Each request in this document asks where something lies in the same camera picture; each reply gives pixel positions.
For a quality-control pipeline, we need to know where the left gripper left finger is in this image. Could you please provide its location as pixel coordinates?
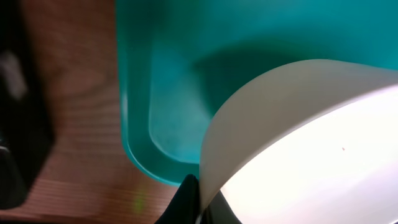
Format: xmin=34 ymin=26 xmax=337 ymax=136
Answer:
xmin=155 ymin=174 xmax=200 ymax=224

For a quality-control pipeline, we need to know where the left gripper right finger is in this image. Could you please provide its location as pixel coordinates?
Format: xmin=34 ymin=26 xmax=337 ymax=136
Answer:
xmin=201 ymin=191 xmax=241 ymax=224

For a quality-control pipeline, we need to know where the white bowl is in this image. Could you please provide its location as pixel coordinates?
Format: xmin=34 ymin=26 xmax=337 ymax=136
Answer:
xmin=199 ymin=59 xmax=397 ymax=223

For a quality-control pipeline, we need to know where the teal serving tray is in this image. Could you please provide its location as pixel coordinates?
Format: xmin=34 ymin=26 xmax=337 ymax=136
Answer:
xmin=116 ymin=0 xmax=397 ymax=185

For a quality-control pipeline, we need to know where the black plastic tray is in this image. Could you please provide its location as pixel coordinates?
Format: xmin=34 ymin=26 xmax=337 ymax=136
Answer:
xmin=1 ymin=0 xmax=55 ymax=210

